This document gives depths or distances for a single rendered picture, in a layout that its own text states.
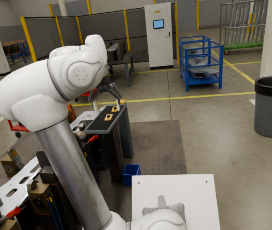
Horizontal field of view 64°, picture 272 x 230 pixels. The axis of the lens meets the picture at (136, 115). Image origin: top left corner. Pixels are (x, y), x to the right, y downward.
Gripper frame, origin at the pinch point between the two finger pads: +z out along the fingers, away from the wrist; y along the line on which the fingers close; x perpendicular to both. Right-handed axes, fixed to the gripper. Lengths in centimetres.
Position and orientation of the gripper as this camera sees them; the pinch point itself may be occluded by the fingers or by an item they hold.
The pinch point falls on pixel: (107, 109)
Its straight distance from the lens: 130.0
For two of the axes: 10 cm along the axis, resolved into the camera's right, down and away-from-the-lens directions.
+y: 9.9, -0.8, -1.1
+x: 0.7, -4.1, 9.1
